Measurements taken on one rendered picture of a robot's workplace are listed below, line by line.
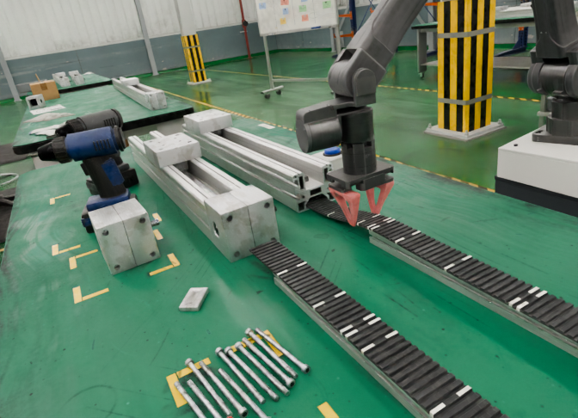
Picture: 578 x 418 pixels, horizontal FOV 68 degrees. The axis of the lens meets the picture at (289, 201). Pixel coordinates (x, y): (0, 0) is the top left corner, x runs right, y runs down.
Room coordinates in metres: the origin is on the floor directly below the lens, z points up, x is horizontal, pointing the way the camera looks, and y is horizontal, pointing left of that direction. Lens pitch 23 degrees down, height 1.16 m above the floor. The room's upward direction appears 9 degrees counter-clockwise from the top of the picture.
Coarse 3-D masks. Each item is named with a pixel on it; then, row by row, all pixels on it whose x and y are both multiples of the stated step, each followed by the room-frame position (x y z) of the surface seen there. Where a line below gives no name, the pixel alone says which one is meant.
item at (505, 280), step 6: (504, 276) 0.46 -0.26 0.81; (510, 276) 0.46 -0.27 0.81; (492, 282) 0.45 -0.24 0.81; (498, 282) 0.45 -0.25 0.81; (504, 282) 0.45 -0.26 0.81; (510, 282) 0.45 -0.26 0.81; (480, 288) 0.45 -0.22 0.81; (486, 288) 0.45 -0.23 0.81; (492, 288) 0.44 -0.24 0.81; (498, 288) 0.44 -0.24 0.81; (504, 288) 0.44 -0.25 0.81; (492, 294) 0.43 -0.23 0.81
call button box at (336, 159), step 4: (320, 152) 1.04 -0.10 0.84; (340, 152) 1.00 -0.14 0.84; (312, 156) 1.03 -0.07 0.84; (316, 156) 1.02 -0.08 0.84; (320, 156) 1.01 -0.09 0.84; (324, 156) 1.01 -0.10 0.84; (328, 156) 1.00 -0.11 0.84; (332, 156) 0.99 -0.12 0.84; (336, 156) 0.99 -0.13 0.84; (340, 156) 0.99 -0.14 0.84; (324, 160) 0.98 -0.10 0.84; (328, 160) 0.97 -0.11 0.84; (332, 160) 0.97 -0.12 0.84; (336, 160) 0.97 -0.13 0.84; (340, 160) 0.98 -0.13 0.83; (336, 164) 0.97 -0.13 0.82; (340, 164) 0.98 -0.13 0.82; (336, 168) 0.97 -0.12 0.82; (340, 168) 0.98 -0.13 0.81
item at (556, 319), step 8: (568, 304) 0.39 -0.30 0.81; (552, 312) 0.38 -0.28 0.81; (560, 312) 0.38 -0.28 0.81; (568, 312) 0.38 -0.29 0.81; (576, 312) 0.38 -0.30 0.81; (544, 320) 0.37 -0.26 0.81; (552, 320) 0.37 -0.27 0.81; (560, 320) 0.37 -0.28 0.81; (568, 320) 0.37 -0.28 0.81; (552, 328) 0.36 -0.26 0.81
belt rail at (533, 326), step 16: (384, 240) 0.63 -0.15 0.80; (400, 256) 0.59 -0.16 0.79; (416, 256) 0.56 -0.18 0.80; (432, 272) 0.53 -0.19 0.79; (464, 288) 0.48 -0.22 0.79; (496, 304) 0.44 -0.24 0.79; (512, 320) 0.42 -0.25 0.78; (528, 320) 0.40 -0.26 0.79; (544, 336) 0.38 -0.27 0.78; (560, 336) 0.37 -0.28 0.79; (576, 352) 0.35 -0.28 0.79
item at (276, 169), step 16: (224, 128) 1.37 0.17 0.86; (208, 144) 1.30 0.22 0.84; (224, 144) 1.17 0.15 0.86; (240, 144) 1.27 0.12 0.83; (256, 144) 1.15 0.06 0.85; (272, 144) 1.09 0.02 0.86; (224, 160) 1.20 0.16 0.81; (240, 160) 1.08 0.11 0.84; (256, 160) 0.98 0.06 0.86; (272, 160) 0.95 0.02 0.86; (288, 160) 0.99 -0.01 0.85; (304, 160) 0.92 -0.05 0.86; (320, 160) 0.90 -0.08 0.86; (240, 176) 1.10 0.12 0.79; (256, 176) 1.02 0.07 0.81; (272, 176) 0.92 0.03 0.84; (288, 176) 0.84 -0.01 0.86; (304, 176) 0.89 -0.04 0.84; (320, 176) 0.87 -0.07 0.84; (272, 192) 0.93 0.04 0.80; (288, 192) 0.85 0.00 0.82; (304, 192) 0.84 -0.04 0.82; (320, 192) 0.86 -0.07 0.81; (304, 208) 0.84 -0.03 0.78
